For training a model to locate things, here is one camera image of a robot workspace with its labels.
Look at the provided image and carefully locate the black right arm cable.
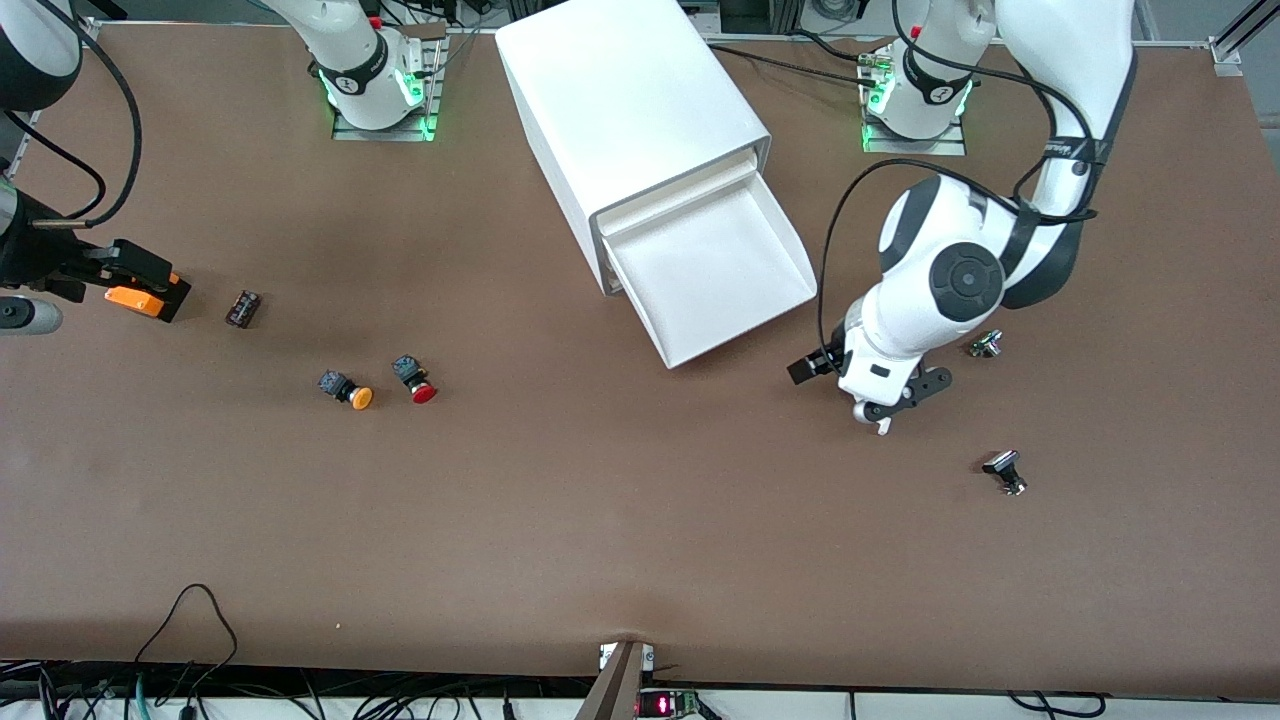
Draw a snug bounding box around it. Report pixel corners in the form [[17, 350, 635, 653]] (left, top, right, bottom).
[[40, 0, 144, 229]]

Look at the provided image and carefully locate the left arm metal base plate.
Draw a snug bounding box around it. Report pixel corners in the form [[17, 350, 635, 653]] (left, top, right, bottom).
[[860, 50, 969, 157]]

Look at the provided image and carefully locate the thin black looped cable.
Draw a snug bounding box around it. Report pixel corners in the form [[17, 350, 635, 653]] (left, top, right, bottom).
[[133, 584, 240, 691]]

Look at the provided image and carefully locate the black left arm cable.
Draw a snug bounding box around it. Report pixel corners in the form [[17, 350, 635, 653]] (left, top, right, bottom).
[[817, 0, 1101, 373]]

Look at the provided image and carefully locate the black left camera mount bracket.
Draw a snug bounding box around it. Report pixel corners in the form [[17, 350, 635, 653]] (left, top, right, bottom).
[[864, 366, 954, 424]]

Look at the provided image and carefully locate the black base power cable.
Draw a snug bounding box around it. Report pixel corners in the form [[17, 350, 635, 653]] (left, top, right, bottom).
[[705, 28, 886, 91]]

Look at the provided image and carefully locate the brown camera mount pole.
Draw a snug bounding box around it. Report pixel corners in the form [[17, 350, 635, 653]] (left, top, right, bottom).
[[574, 640, 653, 720]]

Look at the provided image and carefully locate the orange box with black base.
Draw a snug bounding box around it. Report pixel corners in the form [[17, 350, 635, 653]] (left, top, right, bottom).
[[104, 272, 192, 324]]

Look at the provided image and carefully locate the device with red display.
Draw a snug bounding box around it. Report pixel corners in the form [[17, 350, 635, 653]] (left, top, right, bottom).
[[636, 688, 703, 720]]

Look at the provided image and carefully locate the red push button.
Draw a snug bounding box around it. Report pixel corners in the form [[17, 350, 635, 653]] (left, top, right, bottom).
[[392, 354, 439, 405]]

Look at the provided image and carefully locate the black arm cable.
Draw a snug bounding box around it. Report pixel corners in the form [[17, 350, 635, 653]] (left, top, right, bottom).
[[40, 0, 144, 229], [817, 0, 1101, 373]]

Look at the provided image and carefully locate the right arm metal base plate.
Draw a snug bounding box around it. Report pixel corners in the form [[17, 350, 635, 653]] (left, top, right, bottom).
[[332, 25, 442, 143]]

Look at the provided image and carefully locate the orange push button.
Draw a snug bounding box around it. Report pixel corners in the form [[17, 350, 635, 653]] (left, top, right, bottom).
[[318, 370, 375, 412]]

